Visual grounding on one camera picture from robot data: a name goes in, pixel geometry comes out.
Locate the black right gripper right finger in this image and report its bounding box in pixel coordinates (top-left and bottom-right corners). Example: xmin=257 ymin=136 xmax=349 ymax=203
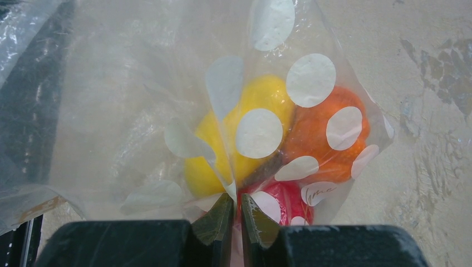
xmin=241 ymin=194 xmax=429 ymax=266

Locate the red fake tomato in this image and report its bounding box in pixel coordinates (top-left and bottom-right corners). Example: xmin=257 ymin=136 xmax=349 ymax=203
xmin=238 ymin=180 xmax=314 ymax=226

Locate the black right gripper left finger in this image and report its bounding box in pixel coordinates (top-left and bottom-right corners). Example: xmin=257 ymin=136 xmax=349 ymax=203
xmin=35 ymin=193 xmax=234 ymax=266

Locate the polka dot zip top bag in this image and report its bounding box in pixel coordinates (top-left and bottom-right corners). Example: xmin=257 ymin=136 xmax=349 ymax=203
xmin=0 ymin=0 xmax=395 ymax=236

